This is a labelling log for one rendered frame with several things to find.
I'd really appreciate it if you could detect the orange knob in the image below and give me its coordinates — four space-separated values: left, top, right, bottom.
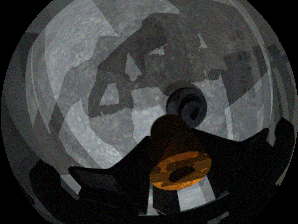
149 113 212 190

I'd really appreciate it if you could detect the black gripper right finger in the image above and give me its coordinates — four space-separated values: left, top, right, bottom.
190 128 269 200

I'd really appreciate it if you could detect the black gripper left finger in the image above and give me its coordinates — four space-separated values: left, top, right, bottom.
68 136 150 216

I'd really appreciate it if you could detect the black round pedestal with shaft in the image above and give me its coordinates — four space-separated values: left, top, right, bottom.
166 88 208 128

